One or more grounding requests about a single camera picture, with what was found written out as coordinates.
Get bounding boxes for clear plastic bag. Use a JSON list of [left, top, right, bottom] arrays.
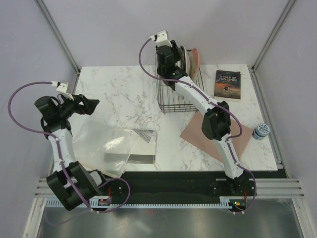
[[71, 118, 159, 178]]

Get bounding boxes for black wire dish rack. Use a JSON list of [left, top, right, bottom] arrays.
[[156, 50, 205, 113]]

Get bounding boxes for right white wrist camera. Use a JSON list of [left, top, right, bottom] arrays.
[[149, 30, 172, 48]]

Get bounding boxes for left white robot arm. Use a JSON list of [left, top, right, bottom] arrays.
[[34, 94, 109, 211]]

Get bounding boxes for pink placemat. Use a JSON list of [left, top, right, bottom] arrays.
[[180, 112, 253, 162]]

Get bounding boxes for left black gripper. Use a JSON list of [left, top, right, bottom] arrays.
[[57, 93, 99, 119]]

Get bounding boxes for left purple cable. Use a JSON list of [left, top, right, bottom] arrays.
[[8, 81, 132, 226]]

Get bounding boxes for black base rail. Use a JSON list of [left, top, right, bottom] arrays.
[[98, 171, 256, 205]]

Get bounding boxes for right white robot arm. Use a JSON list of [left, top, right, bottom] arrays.
[[156, 40, 248, 195]]

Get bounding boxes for red blue flower plate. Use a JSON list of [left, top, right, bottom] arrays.
[[185, 50, 190, 75]]

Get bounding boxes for blue white small jar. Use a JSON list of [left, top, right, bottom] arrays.
[[252, 123, 270, 140]]

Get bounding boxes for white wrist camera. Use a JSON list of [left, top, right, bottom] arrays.
[[149, 30, 172, 48], [51, 81, 74, 101]]

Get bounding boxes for white cable duct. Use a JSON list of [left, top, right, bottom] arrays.
[[46, 196, 248, 211]]

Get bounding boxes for pink cream leaf plate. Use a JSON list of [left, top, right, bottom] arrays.
[[188, 48, 201, 80]]

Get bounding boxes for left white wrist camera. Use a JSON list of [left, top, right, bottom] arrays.
[[51, 81, 74, 101]]

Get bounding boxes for white watermelon pattern plate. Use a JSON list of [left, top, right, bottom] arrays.
[[179, 46, 188, 68]]

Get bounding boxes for tale of two cities book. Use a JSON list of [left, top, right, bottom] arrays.
[[214, 70, 241, 101]]

